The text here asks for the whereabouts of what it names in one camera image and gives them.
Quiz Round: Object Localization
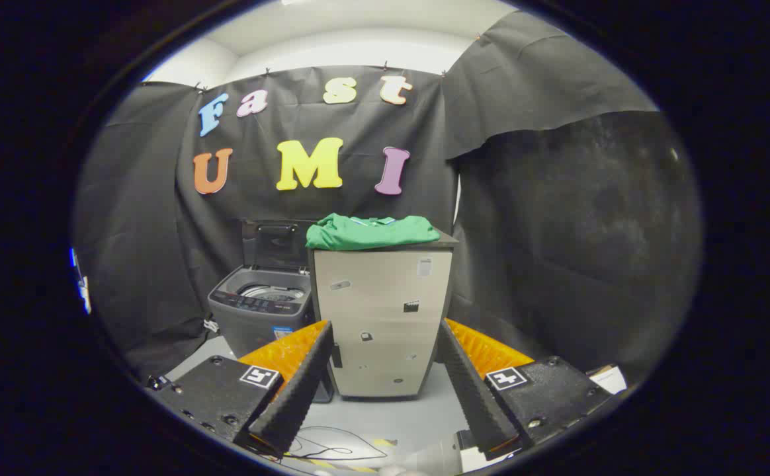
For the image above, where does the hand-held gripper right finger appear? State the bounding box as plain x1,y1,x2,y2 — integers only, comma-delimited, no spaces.
435,318,614,461

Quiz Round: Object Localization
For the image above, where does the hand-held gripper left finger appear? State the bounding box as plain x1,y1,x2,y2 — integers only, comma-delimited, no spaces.
150,320,334,458

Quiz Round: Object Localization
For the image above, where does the grey washing machine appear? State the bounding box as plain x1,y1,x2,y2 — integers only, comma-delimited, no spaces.
208,264,334,404

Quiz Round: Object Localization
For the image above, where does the green polo shirt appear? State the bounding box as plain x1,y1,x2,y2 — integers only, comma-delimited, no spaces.
305,213,441,251

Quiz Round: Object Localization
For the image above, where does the beige cabinet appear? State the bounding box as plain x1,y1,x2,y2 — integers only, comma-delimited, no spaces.
308,231,460,399

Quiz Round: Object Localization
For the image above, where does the white paper sheet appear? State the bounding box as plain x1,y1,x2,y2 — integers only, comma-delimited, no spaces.
587,365,627,395

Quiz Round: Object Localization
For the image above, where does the black backdrop cloth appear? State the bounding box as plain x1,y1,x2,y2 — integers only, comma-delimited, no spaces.
73,10,703,384

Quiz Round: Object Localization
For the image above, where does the thin black floor cable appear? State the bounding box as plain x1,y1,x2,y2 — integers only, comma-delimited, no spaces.
286,426,389,462

